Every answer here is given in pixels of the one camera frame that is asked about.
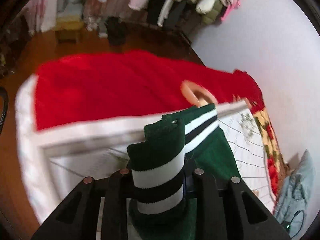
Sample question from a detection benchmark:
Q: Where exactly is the black cable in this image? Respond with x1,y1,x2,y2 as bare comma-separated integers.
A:
0,87,10,133

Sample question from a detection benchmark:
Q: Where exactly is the pink garment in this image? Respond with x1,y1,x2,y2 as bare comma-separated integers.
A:
221,2,242,22

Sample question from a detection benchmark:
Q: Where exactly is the red floral blanket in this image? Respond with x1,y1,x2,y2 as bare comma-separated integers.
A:
34,50,283,198

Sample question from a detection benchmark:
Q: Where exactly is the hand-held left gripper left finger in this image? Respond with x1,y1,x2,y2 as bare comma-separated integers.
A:
32,169,136,240

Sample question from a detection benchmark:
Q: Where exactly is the white quilted mattress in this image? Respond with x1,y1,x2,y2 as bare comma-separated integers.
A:
14,75,105,227

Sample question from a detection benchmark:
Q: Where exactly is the green and white varsity jacket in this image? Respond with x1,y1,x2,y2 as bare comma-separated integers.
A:
126,103,243,240

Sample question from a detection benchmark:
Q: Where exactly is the light blue pillow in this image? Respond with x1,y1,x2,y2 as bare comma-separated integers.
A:
274,149,316,238

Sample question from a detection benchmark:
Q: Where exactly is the black bag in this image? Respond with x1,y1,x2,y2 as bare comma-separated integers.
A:
105,16,128,46

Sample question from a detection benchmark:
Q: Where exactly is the yellow stool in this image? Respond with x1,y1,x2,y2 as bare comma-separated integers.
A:
55,17,84,44

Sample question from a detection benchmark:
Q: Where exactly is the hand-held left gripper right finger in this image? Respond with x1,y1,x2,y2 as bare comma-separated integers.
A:
184,168,292,240

